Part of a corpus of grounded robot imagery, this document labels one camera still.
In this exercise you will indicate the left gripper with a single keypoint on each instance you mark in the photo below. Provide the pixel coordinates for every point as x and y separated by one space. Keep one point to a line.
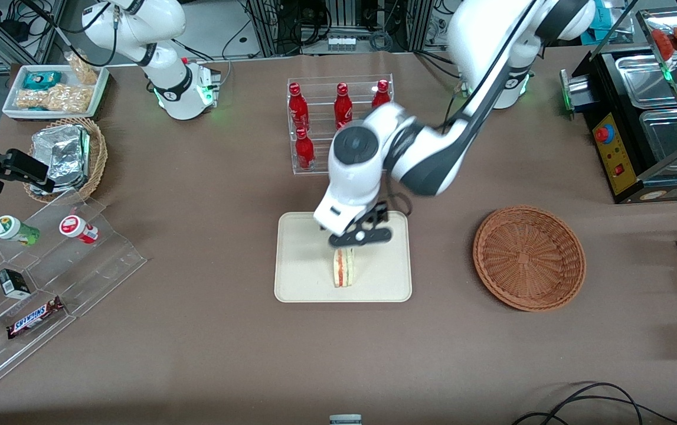
381 213

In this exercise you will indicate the triangle sandwich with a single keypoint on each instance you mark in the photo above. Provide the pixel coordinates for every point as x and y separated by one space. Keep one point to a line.
344 268

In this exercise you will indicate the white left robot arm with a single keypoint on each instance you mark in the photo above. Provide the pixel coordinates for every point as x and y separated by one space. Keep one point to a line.
491 35

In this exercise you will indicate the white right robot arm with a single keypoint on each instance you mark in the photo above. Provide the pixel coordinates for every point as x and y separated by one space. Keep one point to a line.
137 23

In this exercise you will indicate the white snack tray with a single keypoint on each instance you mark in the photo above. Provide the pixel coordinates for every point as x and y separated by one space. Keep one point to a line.
13 112

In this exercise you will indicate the cream rectangular tray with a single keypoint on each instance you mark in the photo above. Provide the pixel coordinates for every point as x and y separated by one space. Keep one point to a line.
303 265

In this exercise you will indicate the wicker basket with foil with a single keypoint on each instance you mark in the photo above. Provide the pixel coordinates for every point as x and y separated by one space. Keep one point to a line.
99 156

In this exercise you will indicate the empty wicker basket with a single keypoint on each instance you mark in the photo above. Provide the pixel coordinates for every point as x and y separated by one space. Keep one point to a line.
530 257

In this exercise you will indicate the green lidded cup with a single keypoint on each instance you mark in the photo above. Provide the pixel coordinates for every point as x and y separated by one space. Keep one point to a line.
10 228

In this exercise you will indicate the red lidded cup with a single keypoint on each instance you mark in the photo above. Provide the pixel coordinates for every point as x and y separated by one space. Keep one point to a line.
75 227

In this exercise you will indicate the clear bag of nuts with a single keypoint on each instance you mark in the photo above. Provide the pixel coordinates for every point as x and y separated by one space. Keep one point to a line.
55 98

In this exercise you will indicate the teal snack packet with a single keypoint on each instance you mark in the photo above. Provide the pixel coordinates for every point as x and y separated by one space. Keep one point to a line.
42 79

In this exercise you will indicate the red bottle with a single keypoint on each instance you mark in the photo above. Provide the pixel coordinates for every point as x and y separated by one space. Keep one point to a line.
343 106
297 106
304 150
380 95

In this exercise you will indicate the small black box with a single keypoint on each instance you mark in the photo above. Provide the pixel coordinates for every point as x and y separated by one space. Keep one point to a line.
15 283

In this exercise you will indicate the clear acrylic bottle rack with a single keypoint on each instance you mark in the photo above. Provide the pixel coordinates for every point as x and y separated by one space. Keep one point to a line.
320 127

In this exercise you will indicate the clear acrylic stepped shelf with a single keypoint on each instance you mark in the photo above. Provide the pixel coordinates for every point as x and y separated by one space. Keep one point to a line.
96 260

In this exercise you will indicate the clear bag of snacks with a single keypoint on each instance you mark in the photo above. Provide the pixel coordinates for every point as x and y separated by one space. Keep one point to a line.
83 69

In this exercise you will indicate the brown Snickers bar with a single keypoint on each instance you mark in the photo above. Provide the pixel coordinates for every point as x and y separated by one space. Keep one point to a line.
36 317

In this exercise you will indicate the small grey device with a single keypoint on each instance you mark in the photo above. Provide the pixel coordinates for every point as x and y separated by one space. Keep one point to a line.
345 419

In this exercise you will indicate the silver metal cylinder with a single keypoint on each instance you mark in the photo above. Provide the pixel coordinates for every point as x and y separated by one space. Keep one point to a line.
574 91

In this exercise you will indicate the red emergency button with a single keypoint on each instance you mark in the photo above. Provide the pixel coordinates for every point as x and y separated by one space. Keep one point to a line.
603 133

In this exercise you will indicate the black food warmer cabinet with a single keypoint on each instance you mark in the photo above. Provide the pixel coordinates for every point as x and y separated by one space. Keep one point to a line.
615 156

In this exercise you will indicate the teal box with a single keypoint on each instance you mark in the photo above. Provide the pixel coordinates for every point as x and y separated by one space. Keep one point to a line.
598 23

